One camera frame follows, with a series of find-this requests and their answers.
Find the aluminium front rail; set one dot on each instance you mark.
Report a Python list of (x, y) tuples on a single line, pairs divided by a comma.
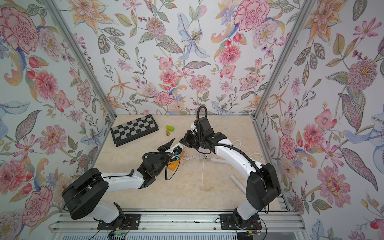
[(181, 221)]

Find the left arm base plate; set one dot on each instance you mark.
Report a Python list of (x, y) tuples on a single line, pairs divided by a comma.
[(122, 222)]

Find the black white folding chessboard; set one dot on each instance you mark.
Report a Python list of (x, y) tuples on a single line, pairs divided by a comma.
[(134, 130)]

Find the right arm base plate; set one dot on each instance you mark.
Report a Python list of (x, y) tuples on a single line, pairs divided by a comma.
[(235, 222)]

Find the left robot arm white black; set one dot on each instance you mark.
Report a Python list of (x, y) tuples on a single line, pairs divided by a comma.
[(83, 198)]

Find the green cylinder block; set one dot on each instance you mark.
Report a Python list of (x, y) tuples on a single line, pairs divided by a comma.
[(170, 128)]

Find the orange power strip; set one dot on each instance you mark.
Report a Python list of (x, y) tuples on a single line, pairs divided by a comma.
[(172, 166)]

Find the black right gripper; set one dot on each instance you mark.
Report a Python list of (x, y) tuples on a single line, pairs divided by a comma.
[(188, 139)]

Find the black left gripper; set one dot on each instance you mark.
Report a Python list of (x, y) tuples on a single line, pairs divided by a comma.
[(161, 149)]

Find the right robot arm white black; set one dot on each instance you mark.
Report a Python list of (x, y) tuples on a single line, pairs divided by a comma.
[(262, 181)]

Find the white electric toothbrush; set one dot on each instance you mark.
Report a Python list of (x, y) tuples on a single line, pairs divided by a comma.
[(238, 183), (220, 161)]

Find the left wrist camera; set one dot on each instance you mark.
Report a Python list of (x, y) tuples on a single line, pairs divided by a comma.
[(178, 149)]

